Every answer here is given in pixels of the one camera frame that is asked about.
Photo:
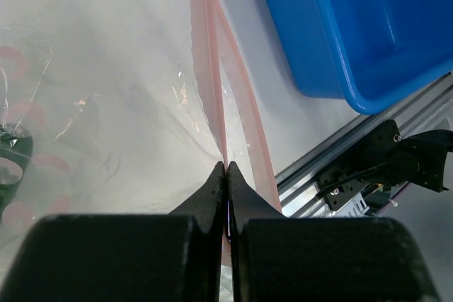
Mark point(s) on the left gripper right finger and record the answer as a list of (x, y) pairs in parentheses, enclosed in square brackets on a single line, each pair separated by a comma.
[(275, 258)]

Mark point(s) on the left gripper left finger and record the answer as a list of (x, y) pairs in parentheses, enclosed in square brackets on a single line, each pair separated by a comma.
[(125, 257)]

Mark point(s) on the clear zip top bag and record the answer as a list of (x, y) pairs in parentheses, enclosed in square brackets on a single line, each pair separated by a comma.
[(130, 104)]

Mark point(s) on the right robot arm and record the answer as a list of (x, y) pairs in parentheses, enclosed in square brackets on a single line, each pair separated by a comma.
[(421, 159)]

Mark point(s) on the blue plastic tray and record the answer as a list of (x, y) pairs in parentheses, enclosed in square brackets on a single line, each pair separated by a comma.
[(371, 53)]

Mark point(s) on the aluminium mounting rail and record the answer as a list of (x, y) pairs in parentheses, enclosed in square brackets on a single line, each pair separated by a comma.
[(429, 108)]

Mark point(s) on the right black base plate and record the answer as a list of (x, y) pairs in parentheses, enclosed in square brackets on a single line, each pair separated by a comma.
[(353, 170)]

